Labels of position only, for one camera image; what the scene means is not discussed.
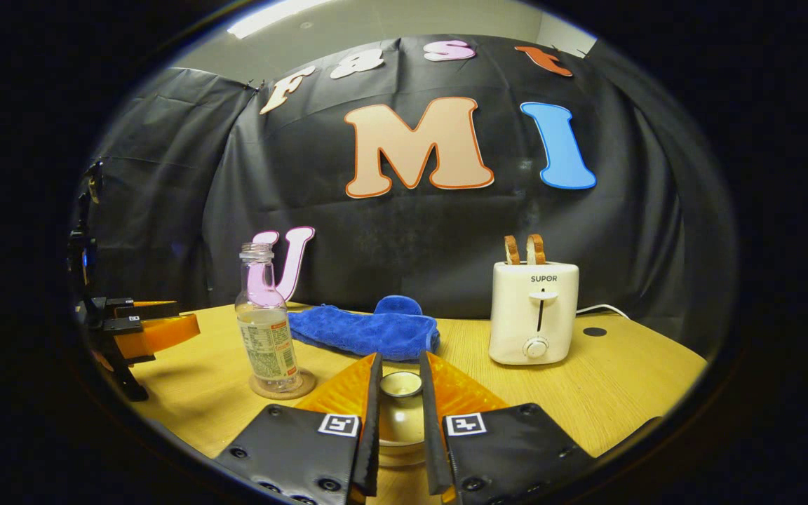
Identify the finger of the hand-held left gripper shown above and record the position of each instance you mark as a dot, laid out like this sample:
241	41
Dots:
113	306
165	337

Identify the blue towel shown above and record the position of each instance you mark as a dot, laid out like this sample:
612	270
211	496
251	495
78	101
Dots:
362	330

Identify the beige teacup lid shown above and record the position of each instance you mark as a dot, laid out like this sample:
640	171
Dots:
401	385

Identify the toasted bread slice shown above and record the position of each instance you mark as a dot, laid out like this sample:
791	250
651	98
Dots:
512	250
536	250

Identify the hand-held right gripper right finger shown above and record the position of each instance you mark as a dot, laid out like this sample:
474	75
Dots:
432	442

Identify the black table grommet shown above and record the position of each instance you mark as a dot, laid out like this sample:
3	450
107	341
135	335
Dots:
595	332

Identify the clear plastic water bottle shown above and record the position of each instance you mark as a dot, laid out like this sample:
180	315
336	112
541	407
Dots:
267	344

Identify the round cork coaster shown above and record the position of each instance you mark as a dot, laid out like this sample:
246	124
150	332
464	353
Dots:
306	387

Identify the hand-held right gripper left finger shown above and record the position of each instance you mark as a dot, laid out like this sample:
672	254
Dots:
370	435

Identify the black backdrop cloth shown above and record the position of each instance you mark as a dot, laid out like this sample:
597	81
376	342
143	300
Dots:
446	231

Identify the white toaster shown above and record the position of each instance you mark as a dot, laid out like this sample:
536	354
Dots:
516	315

